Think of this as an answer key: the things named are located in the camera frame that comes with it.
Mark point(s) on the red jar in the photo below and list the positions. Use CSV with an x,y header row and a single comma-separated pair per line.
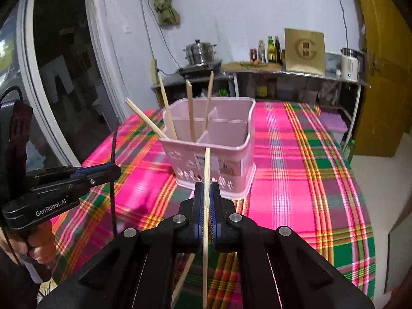
x,y
253,55

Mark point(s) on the purple plastic box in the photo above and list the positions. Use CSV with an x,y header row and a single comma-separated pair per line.
x,y
334,125

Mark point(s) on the white wall switch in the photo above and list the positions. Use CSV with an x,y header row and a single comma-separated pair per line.
x,y
127,29

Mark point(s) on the pink plaid tablecloth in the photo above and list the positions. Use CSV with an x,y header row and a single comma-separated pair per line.
x,y
289,183

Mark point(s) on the beige power strip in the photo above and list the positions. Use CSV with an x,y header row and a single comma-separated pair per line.
x,y
154,72

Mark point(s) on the set of wooden chopsticks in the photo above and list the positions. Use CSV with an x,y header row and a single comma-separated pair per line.
x,y
190,112

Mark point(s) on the clear plastic bottle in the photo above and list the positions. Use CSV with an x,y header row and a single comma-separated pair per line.
x,y
262,53

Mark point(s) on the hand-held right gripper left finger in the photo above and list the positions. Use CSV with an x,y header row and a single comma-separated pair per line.
x,y
199,222

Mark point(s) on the dark glass bottle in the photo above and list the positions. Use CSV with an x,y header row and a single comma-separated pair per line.
x,y
278,51

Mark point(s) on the green hanging cloth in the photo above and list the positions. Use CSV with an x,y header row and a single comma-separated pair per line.
x,y
164,9

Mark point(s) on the white electric kettle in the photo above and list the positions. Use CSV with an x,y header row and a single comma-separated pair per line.
x,y
350,67

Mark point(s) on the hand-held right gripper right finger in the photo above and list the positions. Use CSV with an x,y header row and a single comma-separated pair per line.
x,y
214,222

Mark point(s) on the brown box with round logo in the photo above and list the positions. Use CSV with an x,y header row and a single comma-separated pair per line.
x,y
304,51

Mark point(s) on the black induction cooker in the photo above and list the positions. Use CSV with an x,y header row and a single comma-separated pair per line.
x,y
196,68

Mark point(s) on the pale wooden chopstick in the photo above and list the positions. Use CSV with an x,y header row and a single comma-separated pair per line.
x,y
206,173
182,280

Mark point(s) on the green glass bottle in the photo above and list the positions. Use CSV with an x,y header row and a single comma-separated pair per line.
x,y
271,51

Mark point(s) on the yellow wooden door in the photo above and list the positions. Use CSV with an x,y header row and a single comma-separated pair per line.
x,y
386,70

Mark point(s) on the stainless steel steamer pot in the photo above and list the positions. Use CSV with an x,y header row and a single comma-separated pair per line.
x,y
199,53

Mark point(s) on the metal side table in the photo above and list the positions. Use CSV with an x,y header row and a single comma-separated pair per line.
x,y
322,78

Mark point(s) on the person's left hand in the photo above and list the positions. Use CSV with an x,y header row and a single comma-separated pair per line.
x,y
40,244

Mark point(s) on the pink plastic utensil basket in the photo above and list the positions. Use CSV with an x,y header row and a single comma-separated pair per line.
x,y
231,154

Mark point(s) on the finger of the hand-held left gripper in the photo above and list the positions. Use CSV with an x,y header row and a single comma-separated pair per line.
x,y
106,173
51,174

